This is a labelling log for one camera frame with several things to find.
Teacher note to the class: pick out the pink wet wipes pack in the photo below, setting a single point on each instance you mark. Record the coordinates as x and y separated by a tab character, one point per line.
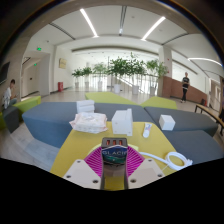
89	122

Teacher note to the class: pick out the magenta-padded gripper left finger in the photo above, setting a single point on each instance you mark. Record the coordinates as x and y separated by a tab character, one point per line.
80	174

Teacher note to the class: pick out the row of potted plants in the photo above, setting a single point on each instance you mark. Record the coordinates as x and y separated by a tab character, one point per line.
123	68

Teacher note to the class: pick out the framed wall picture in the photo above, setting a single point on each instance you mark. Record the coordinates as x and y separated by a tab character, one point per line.
62	63

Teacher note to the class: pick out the dark grey ottoman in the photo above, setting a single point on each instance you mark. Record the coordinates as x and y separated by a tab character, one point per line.
10	118

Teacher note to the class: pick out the dark wall screen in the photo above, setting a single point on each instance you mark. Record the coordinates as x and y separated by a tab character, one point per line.
4	72

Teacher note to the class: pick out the white tissue box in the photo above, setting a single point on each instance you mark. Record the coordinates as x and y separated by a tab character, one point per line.
120	124

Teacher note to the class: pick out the white stacked tissue packs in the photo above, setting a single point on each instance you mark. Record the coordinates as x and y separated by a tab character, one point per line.
85	106

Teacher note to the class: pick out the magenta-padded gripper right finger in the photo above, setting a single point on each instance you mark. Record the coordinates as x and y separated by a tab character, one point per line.
146	173

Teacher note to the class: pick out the person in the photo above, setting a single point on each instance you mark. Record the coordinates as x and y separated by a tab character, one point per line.
185	87
8	95

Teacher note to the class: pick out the small white cube box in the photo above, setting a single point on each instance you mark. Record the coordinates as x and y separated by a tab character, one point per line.
166	122

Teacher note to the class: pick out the wooden bench, black legs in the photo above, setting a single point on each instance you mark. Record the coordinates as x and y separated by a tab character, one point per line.
210	113

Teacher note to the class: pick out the green upholstered bench seat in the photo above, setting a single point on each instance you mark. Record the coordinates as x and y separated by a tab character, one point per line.
160	103
28	102
106	98

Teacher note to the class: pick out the green exit sign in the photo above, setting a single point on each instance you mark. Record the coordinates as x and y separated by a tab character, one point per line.
39	49

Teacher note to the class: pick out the grey upholstered bench seat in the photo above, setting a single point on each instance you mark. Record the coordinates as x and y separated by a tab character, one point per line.
196	146
190	120
50	120

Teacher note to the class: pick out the white tube with red cap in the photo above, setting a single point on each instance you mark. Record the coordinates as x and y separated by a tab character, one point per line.
146	130

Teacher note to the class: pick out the ceiling strip lights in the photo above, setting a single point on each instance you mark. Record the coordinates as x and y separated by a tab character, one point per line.
89	22

